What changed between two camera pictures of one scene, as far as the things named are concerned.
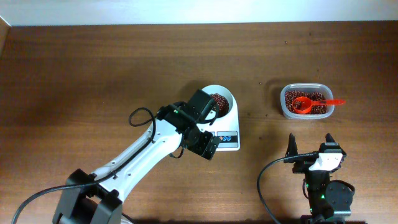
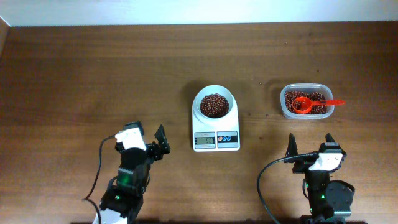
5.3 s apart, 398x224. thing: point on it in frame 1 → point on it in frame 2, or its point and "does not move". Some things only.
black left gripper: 210,109 → 152,150
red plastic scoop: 303,104 does not move
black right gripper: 306,166 does not move
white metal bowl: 224,99 does not move
